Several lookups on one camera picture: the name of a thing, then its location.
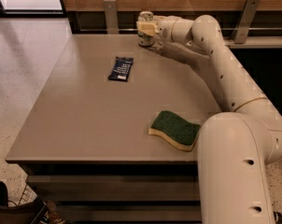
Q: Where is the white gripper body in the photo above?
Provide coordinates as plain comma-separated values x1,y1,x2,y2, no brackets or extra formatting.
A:
156,16,180,42

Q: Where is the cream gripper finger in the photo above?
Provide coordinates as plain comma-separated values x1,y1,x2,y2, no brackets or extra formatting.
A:
136,21,159,36

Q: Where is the white green 7up can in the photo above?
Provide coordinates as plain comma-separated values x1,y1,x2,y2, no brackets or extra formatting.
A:
136,11,154,47

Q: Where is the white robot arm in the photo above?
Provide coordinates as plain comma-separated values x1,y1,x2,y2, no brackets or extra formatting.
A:
136,11,282,224

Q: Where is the dark blue snack bar wrapper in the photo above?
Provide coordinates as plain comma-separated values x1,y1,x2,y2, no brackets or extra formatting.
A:
108,57,134,82

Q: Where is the green yellow sponge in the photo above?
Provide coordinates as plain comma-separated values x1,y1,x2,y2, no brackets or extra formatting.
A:
148,111,201,152

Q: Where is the grey drawer cabinet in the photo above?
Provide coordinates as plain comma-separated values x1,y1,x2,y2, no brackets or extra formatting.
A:
7,35,219,224

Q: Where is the left grey metal bracket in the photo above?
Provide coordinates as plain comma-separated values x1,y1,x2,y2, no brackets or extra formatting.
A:
104,0,119,35

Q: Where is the grey metal bracket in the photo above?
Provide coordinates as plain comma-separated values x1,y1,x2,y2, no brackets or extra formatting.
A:
104,0,119,35
232,0,261,44

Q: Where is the right grey metal bracket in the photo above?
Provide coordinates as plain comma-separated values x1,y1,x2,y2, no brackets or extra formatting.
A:
232,0,261,44

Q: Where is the wire basket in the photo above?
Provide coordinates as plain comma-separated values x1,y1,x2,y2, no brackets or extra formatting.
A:
8,185,37,206

